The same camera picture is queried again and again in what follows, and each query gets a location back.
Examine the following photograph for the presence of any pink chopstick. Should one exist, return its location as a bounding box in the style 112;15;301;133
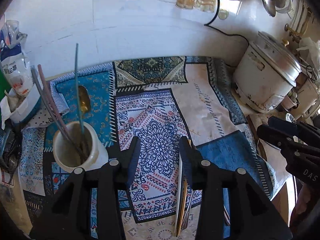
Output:
37;64;84;160

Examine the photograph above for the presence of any teal chopstick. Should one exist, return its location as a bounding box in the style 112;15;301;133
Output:
74;43;88;157

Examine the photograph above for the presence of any gold metal spoon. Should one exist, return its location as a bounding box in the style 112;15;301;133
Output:
78;86;91;117

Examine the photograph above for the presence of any person's right hand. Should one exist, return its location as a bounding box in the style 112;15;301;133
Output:
290;183;311;223

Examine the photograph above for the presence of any mauve chopstick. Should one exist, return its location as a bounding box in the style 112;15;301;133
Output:
223;206;231;226

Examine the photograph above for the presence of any white rice cooker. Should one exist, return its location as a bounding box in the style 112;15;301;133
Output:
233;31;301;113

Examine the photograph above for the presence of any brown chopstick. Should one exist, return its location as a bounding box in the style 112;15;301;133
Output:
181;190;194;231

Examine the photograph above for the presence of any white ceramic utensil cup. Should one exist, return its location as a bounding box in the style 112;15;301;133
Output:
53;121;108;173

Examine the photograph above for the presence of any orange chopstick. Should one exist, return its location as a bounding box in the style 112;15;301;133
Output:
176;178;188;237

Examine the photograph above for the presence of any patterned patchwork table mat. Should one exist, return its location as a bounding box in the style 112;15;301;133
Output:
18;56;273;239

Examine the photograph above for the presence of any green cutting board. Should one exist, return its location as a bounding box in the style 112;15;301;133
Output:
0;71;11;101

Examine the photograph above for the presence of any white blue plastic bag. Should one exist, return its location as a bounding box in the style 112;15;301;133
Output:
1;20;33;98

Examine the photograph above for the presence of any black power cable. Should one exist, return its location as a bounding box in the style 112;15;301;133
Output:
203;0;250;46

